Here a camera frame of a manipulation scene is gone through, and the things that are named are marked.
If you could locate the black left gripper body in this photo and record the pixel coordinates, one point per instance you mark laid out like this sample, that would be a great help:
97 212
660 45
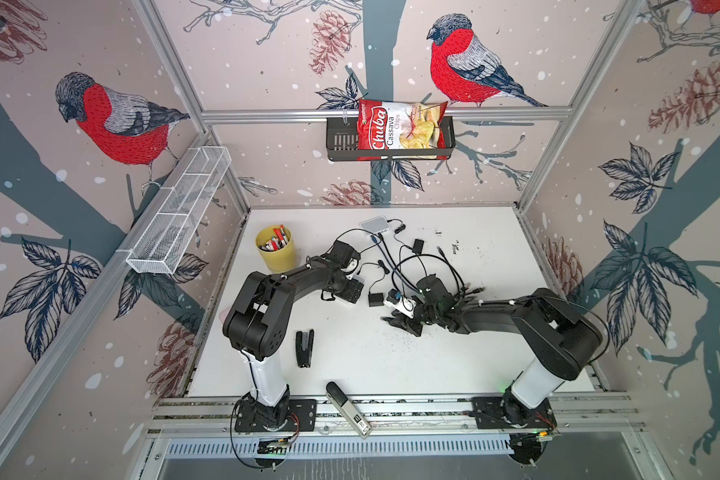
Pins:
348 288

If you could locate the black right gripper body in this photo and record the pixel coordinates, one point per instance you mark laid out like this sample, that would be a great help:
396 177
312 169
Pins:
422 316

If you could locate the black power adapter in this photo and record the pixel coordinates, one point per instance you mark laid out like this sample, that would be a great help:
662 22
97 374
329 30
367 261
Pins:
376 298
416 247

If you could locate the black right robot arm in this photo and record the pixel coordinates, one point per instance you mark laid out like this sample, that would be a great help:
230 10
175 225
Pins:
562 340

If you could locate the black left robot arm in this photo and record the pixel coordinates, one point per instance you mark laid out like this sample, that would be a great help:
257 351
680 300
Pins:
257 323

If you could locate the yellow cup with pens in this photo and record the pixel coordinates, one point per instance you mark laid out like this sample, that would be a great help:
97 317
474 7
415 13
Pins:
276 246

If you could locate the black stapler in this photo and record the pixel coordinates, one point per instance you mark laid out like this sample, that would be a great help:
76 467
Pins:
304 345

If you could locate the red cassava chips bag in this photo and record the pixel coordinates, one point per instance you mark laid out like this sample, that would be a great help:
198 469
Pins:
416 121

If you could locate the black grey remote device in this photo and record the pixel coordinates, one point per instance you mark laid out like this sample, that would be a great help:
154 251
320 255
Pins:
347 410

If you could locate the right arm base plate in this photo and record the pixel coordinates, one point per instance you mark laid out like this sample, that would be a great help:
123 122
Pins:
500 412

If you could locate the black wall basket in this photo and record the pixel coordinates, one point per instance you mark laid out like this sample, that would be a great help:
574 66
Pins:
345 143

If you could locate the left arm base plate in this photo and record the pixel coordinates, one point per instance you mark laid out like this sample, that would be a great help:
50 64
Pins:
251 416

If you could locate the white wire mesh shelf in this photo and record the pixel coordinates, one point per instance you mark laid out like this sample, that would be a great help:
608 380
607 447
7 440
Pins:
167 237

